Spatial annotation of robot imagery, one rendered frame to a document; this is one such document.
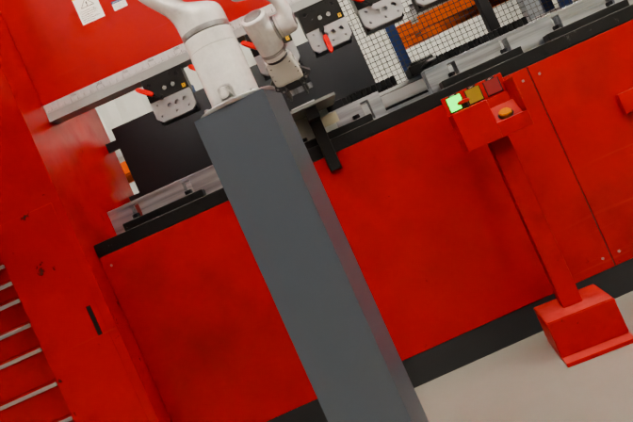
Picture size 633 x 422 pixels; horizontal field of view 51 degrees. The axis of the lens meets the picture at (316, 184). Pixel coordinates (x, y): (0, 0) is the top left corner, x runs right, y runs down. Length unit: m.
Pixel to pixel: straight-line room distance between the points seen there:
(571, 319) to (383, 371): 0.71
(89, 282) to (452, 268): 1.19
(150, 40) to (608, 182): 1.64
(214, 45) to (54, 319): 1.13
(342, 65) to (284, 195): 1.49
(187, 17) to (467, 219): 1.17
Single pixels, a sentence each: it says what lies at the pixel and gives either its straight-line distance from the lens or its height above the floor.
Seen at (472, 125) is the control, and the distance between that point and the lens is 1.97.
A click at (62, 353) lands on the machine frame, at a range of 2.33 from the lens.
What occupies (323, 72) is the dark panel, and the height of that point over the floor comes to 1.19.
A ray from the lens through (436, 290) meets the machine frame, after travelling 2.27.
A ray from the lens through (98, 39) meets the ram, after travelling 2.50.
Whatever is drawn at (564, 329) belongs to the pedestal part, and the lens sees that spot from 2.06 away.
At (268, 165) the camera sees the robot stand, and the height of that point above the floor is 0.84.
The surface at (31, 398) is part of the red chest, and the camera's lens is 2.80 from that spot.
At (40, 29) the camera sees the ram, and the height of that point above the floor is 1.65.
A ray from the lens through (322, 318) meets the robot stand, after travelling 1.52.
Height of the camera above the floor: 0.75
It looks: level
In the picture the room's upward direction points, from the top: 24 degrees counter-clockwise
